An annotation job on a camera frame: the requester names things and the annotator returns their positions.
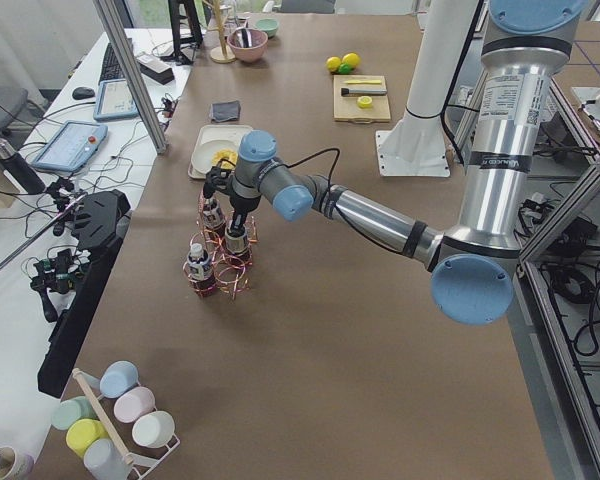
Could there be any white round plate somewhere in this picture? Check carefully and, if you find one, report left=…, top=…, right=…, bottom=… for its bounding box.
left=191, top=140, right=238, bottom=174

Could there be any aluminium frame post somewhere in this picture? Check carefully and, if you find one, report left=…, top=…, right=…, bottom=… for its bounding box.
left=93, top=0, right=167, bottom=154

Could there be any cream serving tray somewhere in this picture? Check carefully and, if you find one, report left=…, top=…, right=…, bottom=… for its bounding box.
left=187, top=125, right=253, bottom=179

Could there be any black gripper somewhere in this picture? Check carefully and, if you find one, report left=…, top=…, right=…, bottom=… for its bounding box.
left=228, top=193, right=260, bottom=235

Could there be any yellow lemon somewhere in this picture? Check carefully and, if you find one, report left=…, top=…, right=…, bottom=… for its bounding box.
left=342, top=52, right=361, bottom=69
left=325, top=56, right=342, bottom=73

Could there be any wooden cutting board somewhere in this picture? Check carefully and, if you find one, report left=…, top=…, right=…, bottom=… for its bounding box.
left=333, top=75, right=391, bottom=123

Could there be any half lemon slice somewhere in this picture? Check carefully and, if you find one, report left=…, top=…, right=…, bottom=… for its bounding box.
left=356, top=96, right=373, bottom=109

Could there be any pink bowl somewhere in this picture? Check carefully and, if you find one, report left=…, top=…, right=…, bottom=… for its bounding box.
left=227, top=28, right=268, bottom=63

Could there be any grey folded cloth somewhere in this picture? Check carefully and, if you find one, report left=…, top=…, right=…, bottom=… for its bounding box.
left=209, top=100, right=241, bottom=123

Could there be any mint green bowl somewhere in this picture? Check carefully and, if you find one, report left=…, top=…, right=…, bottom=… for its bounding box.
left=255, top=18, right=279, bottom=39

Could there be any light blue cup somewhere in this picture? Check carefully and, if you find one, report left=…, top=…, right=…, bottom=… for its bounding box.
left=99, top=360, right=139, bottom=399

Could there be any glazed donut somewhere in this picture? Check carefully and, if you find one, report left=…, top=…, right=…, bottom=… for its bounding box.
left=212, top=149, right=238, bottom=168

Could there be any copper wire bottle rack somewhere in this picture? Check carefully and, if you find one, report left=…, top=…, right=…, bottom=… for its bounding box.
left=182, top=193, right=258, bottom=299

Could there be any green lime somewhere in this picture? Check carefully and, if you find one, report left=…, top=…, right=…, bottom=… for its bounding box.
left=337, top=63, right=353, bottom=75

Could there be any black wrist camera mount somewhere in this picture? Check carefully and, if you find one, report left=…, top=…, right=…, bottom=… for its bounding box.
left=202, top=159, right=235, bottom=199

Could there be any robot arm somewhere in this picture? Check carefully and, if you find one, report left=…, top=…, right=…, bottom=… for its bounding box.
left=229, top=1, right=584, bottom=325

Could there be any black thermos bottle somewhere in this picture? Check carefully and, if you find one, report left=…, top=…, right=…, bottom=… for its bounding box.
left=0, top=138, right=46, bottom=195

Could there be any tea bottle dark liquid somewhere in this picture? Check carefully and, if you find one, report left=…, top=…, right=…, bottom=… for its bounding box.
left=224, top=226, right=251, bottom=266

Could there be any yellow lemon near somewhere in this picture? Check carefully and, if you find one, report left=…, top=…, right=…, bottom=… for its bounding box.
left=325, top=56, right=342, bottom=73

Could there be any white cup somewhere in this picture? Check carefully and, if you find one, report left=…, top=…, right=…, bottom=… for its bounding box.
left=132, top=410, right=175, bottom=448

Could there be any metal muddler rod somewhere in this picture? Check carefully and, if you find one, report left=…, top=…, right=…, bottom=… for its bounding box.
left=340, top=87, right=387, bottom=97

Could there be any blue teach pendant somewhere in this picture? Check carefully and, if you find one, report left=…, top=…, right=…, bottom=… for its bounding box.
left=31, top=121, right=108, bottom=173
left=93, top=79, right=139, bottom=122

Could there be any yellow cup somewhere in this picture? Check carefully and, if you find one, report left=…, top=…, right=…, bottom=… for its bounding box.
left=65, top=418, right=109, bottom=458

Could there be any white wire cup rack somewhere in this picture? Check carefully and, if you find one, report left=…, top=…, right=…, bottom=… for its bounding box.
left=72, top=368, right=181, bottom=479

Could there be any wooden mug tree stand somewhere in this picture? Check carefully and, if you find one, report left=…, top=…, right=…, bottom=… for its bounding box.
left=203, top=0, right=236, bottom=64

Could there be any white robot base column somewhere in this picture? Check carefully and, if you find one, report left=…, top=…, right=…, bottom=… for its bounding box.
left=376, top=1, right=483, bottom=177

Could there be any yellow lemon far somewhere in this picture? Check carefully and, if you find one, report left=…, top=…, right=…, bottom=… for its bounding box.
left=342, top=52, right=361, bottom=69

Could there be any lilac pink cup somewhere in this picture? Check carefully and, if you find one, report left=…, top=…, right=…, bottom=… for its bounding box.
left=113, top=386, right=155, bottom=423

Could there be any pale green cup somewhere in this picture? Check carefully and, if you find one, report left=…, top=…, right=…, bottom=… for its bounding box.
left=51, top=396, right=97, bottom=431

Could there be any yellow plastic knife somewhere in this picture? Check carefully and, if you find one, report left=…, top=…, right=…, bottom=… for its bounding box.
left=344, top=79, right=383, bottom=85

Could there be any grey blue cup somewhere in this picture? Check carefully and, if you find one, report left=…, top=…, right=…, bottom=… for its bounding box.
left=83, top=439, right=131, bottom=480

